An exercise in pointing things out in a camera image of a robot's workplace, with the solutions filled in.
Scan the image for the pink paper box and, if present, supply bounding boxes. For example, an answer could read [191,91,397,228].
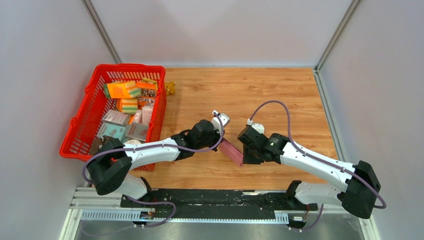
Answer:
[219,138,244,167]

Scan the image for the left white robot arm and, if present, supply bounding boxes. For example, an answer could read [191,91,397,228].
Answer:
[82,114,230,208]

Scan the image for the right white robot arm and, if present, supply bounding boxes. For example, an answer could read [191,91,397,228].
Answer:
[237,124,381,219]

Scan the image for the yellow banana toy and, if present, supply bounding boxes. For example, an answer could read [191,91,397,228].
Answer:
[165,81,176,96]

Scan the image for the white tape roll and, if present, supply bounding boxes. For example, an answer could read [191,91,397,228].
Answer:
[123,139,142,145]

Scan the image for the teal snack packet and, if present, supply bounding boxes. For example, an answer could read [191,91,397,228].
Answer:
[96,122,127,142]

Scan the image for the orange green sponge pack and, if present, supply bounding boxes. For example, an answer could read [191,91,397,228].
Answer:
[103,80,142,99]

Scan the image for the brown crumpled packet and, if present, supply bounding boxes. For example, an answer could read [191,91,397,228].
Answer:
[88,135,112,155]

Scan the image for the red plastic basket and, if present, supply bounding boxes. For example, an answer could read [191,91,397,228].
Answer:
[59,63,167,162]

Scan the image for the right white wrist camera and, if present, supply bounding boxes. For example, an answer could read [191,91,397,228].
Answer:
[246,119,265,134]

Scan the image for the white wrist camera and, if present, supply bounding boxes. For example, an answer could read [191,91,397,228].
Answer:
[246,119,265,134]
[211,110,231,134]

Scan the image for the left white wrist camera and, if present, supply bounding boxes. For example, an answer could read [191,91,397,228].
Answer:
[211,110,231,134]

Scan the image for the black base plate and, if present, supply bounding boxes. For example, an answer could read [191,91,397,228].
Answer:
[119,188,319,220]

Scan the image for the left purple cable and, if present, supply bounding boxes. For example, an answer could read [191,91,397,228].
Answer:
[81,112,226,229]

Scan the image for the purple cable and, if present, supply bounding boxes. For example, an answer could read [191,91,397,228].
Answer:
[249,100,388,232]
[81,112,226,229]

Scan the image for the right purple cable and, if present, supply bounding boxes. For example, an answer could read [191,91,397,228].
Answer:
[249,100,388,232]

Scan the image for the aluminium frame rail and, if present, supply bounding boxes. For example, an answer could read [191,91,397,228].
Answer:
[67,186,373,223]

